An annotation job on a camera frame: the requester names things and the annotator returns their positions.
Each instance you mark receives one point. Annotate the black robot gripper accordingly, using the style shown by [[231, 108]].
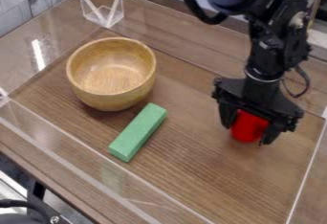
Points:
[[258, 95]]

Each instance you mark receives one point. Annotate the red toy strawberry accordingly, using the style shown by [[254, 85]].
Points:
[[248, 127]]

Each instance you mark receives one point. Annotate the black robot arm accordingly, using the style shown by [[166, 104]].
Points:
[[278, 33]]

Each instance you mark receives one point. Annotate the green rectangular block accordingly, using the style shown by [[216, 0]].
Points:
[[136, 133]]

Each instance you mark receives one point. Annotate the wooden bowl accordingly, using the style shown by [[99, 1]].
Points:
[[111, 72]]

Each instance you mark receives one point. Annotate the clear acrylic corner bracket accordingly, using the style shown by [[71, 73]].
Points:
[[103, 15]]

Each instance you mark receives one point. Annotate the black table frame bracket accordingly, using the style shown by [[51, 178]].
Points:
[[35, 197]]

